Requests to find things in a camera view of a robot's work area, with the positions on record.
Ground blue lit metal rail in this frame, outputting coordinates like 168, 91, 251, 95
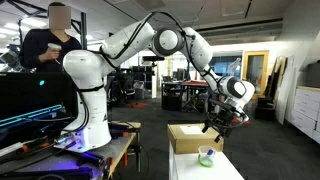
0, 104, 64, 129

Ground black office chair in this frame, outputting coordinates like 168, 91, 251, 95
113, 73, 136, 105

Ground robot workbench with wooden edge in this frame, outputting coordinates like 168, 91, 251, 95
0, 120, 143, 180

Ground black computer monitor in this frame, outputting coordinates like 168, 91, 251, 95
0, 71, 79, 125

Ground grey box on cabinet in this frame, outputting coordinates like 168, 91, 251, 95
305, 60, 320, 89

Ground leaning white boards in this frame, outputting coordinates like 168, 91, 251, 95
271, 55, 296, 126

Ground person in dark sweater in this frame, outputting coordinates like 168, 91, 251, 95
18, 1, 83, 74

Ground black box on floor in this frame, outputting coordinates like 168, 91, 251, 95
254, 96, 277, 122

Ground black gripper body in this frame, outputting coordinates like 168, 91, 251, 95
207, 109, 237, 138

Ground small white table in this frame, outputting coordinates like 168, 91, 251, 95
168, 141, 246, 180

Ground blue marker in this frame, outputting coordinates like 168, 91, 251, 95
205, 148, 215, 160

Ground yellow door frame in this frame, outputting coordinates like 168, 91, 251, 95
242, 50, 270, 100

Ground white handheld controller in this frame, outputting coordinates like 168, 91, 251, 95
47, 42, 64, 66

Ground white drawer cabinet wooden top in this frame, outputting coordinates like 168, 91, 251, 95
286, 85, 320, 145

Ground operator hand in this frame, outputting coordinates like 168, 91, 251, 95
41, 46, 61, 63

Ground brown cardboard box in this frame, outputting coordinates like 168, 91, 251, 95
167, 123, 225, 155

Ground dark office desk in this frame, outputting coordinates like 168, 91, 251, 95
161, 79, 219, 113

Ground red floor mat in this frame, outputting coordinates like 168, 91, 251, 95
124, 101, 150, 109

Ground clear cup with green base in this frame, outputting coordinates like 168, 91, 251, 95
197, 145, 217, 168

